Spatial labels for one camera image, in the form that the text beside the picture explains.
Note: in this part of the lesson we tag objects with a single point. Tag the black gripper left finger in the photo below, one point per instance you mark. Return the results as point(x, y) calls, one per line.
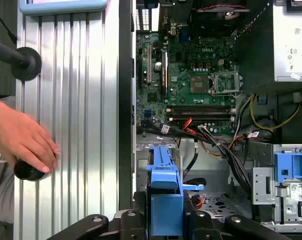
point(130, 225)

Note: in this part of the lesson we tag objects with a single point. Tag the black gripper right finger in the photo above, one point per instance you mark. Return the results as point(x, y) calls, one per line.
point(205, 225)

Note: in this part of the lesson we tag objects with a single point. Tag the small round black tool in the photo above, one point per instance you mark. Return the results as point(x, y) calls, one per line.
point(25, 172)

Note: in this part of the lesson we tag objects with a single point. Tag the silver metal disk bay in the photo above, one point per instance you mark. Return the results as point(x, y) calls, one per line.
point(216, 172)

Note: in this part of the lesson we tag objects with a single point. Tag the RAM slot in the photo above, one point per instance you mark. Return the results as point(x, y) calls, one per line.
point(200, 109)
point(200, 116)

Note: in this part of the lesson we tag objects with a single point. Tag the white expansion slot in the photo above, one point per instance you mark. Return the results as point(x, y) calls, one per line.
point(149, 65)

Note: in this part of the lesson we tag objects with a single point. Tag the person's right hand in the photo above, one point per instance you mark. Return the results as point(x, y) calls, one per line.
point(18, 132)

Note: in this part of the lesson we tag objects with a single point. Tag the black PC case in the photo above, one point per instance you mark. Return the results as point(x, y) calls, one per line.
point(127, 100)

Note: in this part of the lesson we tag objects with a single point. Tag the green motherboard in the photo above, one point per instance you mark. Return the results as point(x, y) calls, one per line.
point(183, 100)

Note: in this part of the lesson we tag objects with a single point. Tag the thin metal locking lever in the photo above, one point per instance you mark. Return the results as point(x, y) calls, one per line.
point(238, 92)

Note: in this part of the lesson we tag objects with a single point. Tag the CPU socket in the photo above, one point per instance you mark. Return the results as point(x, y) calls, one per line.
point(198, 84)

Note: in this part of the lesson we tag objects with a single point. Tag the metal socket cover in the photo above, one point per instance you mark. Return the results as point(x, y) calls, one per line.
point(216, 83)

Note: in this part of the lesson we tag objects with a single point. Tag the black graphics card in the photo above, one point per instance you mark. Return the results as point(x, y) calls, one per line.
point(164, 72)

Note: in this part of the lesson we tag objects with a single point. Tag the black round-footed stand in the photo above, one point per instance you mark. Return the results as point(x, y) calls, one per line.
point(28, 63)

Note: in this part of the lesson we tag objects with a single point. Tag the grey power supply unit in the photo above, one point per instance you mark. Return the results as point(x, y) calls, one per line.
point(288, 37)

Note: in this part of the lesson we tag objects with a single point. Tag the black CPU fan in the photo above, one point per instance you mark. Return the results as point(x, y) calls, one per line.
point(218, 17)

